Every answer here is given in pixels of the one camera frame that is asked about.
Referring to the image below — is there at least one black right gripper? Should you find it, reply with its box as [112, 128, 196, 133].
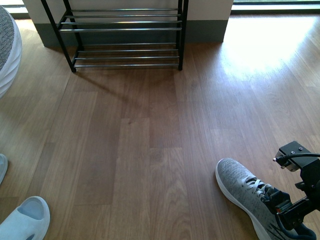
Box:
[263, 158, 320, 230]

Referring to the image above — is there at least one grey knit sneaker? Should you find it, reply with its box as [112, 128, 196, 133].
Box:
[215, 157, 318, 240]
[0, 6, 22, 97]

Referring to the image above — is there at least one black metal shoe rack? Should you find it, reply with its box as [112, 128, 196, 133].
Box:
[42, 0, 189, 72]

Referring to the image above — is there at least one black camera cable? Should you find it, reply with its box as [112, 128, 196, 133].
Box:
[274, 152, 320, 163]

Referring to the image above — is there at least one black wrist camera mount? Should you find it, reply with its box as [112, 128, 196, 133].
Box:
[273, 141, 320, 172]

